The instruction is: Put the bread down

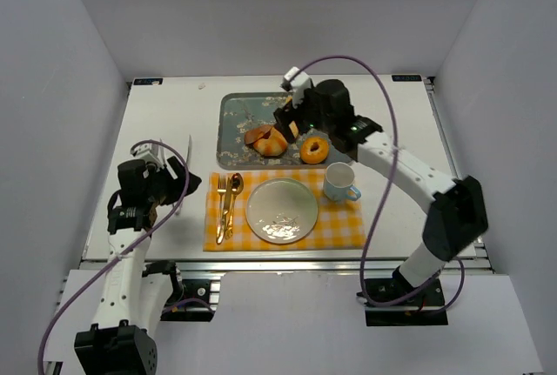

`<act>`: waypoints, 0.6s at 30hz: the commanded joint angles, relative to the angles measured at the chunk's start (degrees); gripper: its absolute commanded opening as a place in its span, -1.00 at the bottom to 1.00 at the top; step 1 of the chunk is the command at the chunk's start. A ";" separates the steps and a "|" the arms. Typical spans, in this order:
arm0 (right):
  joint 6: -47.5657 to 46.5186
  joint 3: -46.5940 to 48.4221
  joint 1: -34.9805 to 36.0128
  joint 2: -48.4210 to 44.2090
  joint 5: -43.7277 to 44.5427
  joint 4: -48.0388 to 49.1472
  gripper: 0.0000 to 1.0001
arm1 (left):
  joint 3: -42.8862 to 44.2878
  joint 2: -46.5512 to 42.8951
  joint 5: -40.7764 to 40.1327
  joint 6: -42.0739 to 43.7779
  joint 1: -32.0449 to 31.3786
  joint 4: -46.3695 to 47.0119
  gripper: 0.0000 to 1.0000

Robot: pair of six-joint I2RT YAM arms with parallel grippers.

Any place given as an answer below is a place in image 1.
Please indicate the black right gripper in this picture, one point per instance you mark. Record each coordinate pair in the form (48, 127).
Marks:
(286, 117)

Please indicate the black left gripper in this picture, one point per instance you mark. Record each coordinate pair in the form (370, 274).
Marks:
(175, 173)

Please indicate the long yellow bread roll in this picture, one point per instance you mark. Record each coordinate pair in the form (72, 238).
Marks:
(292, 125)

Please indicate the round orange white bread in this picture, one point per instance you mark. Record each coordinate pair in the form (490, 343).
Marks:
(266, 141)

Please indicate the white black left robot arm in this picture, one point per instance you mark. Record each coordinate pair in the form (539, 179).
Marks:
(121, 337)

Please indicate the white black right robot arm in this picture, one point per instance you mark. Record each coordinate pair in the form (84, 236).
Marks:
(455, 208)

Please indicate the orange donut bread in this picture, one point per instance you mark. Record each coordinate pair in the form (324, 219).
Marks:
(314, 150)

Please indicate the floral teal serving tray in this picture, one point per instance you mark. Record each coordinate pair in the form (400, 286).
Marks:
(241, 112)

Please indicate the gold spoon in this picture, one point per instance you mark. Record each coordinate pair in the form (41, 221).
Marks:
(237, 188)

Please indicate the white blue mug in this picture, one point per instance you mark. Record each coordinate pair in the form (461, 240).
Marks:
(338, 183)

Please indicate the white round plate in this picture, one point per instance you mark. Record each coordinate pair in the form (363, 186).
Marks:
(282, 211)

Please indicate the gold fork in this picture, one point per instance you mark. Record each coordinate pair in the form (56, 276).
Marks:
(222, 190)

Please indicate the blue left corner label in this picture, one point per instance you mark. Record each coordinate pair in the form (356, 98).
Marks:
(149, 81)

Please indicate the blue corner label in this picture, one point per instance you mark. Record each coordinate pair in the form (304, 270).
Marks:
(406, 78)
(149, 81)

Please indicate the yellow checkered placemat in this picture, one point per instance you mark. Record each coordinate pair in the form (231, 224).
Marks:
(339, 225)

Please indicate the blue right corner label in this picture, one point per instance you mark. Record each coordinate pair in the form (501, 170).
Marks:
(406, 78)

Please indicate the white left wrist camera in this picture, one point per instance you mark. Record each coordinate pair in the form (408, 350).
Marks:
(151, 153)

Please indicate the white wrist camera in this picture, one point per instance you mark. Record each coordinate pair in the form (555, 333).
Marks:
(151, 153)
(296, 82)

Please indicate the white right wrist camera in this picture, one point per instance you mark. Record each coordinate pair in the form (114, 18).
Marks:
(296, 82)

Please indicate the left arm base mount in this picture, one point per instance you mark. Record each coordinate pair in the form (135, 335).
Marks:
(190, 297)

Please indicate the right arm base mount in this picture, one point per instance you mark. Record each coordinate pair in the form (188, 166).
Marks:
(423, 309)

